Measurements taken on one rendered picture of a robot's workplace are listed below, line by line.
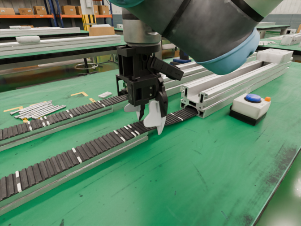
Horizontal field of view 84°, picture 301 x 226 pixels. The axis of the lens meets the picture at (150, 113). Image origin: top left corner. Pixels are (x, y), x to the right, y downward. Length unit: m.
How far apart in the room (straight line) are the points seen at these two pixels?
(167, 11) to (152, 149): 0.30
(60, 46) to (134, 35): 1.64
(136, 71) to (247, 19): 0.21
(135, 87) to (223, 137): 0.28
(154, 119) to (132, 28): 0.19
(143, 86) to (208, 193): 0.24
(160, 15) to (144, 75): 0.17
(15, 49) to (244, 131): 1.79
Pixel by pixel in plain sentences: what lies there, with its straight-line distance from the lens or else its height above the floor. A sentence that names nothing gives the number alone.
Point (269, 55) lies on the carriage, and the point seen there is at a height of 0.89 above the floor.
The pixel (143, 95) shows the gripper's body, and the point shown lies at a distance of 0.35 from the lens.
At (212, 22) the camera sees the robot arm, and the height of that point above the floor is 1.06.
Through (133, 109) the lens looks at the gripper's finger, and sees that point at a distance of 0.45.
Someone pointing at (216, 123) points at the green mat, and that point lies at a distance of 0.55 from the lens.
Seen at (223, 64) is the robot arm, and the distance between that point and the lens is 0.25.
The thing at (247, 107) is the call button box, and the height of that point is 0.83.
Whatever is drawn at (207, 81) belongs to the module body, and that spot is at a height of 0.86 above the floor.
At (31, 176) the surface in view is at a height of 0.81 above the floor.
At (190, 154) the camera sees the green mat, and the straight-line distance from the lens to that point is 0.42.
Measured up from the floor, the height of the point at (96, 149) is 0.81.
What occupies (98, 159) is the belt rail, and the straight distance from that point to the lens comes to 0.40.
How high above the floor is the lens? 1.06
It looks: 30 degrees down
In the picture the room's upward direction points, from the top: straight up
